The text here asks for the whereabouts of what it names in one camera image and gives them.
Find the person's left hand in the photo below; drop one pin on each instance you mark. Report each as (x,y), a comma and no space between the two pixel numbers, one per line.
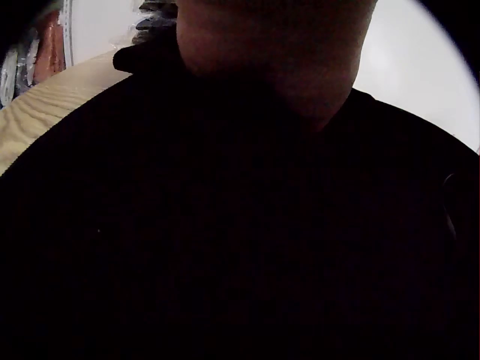
(270,37)

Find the stack of dark folded clothes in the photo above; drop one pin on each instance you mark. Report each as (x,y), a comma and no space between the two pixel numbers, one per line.
(157,22)

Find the pile of plastic-wrapped clothes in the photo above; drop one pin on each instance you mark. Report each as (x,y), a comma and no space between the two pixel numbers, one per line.
(45,56)

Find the black garment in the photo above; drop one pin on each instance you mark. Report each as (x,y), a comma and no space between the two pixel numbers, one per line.
(225,225)

